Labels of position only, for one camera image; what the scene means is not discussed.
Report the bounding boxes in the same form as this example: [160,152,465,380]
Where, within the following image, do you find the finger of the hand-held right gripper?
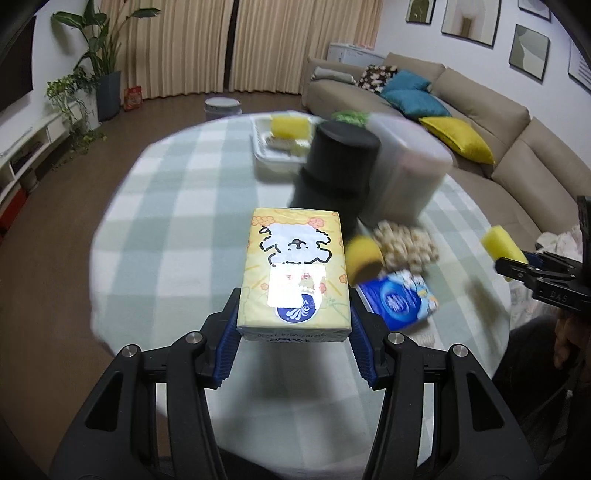
[495,257,543,289]
[524,249,583,274]

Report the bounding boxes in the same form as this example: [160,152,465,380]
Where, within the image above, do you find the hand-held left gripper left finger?
[48,287,243,480]

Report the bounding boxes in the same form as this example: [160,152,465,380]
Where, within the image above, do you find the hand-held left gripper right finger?
[348,305,541,480]

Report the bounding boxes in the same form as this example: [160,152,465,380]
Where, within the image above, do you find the small yellow sponge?
[480,224,529,283]

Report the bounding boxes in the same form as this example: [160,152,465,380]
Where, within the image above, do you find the blue tissue pack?
[356,270,439,332]

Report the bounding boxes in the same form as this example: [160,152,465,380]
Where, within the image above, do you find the tan gourd-shaped sponge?
[346,234,385,284]

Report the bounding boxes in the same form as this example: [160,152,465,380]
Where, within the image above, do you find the cream chenille scrubber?
[373,220,440,275]

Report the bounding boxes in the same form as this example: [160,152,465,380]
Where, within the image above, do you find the yellow tissue pack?
[235,208,354,344]

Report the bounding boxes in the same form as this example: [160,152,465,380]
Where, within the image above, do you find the white plastic tray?
[249,114,324,178]

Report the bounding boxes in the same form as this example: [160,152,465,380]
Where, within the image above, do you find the green cloth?
[331,110,372,126]

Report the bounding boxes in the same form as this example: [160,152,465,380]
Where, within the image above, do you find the large yellow sponge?
[270,115,311,139]

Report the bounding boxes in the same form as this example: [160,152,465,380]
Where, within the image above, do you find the person's right hand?
[554,316,591,370]

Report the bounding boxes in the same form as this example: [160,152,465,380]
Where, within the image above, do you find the floral blanket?
[536,226,583,259]

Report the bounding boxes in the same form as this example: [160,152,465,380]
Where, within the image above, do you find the yellow cushion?
[418,115,496,166]

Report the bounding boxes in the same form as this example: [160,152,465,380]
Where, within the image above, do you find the translucent white plastic container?
[358,114,454,227]

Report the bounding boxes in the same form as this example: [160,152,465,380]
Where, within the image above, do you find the beige leather sofa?
[302,52,591,241]

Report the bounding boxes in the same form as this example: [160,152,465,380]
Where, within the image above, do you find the teal cushion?
[381,89,452,117]
[381,70,431,93]

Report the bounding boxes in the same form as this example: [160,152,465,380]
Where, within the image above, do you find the white text framed picture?
[568,39,591,90]

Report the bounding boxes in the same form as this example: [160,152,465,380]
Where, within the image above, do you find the black cylindrical container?
[288,121,383,232]

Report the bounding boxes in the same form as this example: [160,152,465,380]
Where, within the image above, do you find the green abstract framed picture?
[508,24,551,83]

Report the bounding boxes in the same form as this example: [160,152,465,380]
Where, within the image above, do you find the brown patterned cushion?
[358,65,399,93]

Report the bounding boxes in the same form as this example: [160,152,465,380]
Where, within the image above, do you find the grey trash bin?
[204,97,242,121]

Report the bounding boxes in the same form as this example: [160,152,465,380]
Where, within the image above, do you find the beige arch framed picture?
[441,0,502,49]

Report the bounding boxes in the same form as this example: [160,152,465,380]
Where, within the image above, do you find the dark framed picture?
[517,0,552,19]

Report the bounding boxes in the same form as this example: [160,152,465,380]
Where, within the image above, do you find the red storage box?
[0,191,26,232]

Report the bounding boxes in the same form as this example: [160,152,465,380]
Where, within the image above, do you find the grey folded blanket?
[310,67,357,85]

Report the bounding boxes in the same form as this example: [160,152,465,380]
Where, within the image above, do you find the green arch framed picture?
[405,0,437,25]

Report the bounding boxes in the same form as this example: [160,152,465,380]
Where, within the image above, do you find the tall plant in dark pot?
[51,0,162,123]

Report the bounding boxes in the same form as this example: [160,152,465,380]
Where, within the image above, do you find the white television cabinet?
[0,113,70,232]

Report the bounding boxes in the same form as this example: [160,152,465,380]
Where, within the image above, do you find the trailing plant in white pot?
[46,69,109,158]

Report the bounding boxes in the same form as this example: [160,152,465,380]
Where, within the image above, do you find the beige curtain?
[113,0,237,100]
[231,0,384,95]

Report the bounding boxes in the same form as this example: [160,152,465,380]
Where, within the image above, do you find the black wall television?
[0,14,38,114]

